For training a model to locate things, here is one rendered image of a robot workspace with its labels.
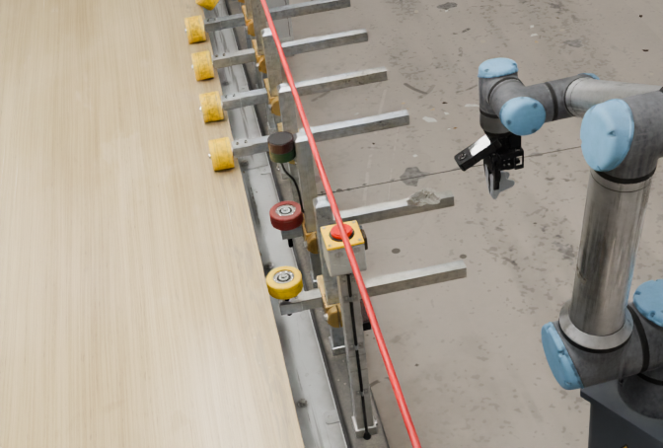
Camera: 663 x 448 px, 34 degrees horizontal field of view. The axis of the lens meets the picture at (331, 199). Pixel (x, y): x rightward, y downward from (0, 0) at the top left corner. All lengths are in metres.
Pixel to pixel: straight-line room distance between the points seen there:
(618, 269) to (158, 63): 1.75
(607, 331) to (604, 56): 2.95
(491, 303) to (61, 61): 1.60
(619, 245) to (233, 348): 0.81
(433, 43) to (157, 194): 2.70
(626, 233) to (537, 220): 2.00
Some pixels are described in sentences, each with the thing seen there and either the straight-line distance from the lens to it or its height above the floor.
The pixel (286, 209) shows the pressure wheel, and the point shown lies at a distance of 2.64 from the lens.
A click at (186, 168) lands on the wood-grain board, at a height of 0.90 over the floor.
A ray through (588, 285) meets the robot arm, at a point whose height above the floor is 1.02.
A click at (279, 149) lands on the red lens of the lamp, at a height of 1.12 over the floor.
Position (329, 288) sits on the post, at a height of 0.90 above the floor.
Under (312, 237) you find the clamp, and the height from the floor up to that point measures 0.87.
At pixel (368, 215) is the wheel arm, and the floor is 0.85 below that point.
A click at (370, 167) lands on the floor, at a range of 4.39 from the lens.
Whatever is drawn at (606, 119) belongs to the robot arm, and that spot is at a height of 1.43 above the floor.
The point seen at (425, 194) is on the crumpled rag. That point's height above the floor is 0.88.
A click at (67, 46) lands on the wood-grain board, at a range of 3.63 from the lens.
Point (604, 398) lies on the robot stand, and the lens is 2.57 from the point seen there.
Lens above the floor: 2.44
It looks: 35 degrees down
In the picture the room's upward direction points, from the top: 7 degrees counter-clockwise
